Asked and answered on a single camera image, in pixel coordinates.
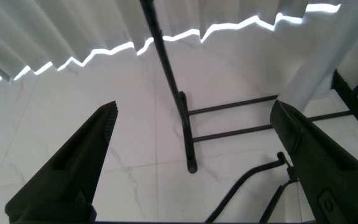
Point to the black clothes rack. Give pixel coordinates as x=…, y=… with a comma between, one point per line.
x=166, y=68

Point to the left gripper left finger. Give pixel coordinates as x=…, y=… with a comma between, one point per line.
x=73, y=174

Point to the pale grey shorts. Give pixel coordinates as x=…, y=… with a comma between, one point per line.
x=322, y=62

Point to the white curtain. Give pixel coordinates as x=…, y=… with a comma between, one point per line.
x=73, y=28

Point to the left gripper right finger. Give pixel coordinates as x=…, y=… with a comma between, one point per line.
x=331, y=180

